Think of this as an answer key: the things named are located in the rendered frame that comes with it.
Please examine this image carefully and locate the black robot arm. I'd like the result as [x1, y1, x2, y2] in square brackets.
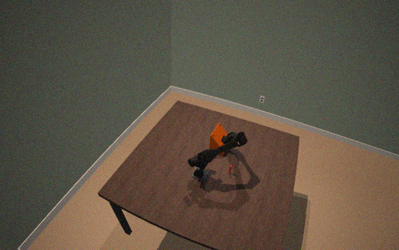
[188, 132, 247, 167]

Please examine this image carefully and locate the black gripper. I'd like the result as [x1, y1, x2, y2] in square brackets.
[194, 163, 208, 179]

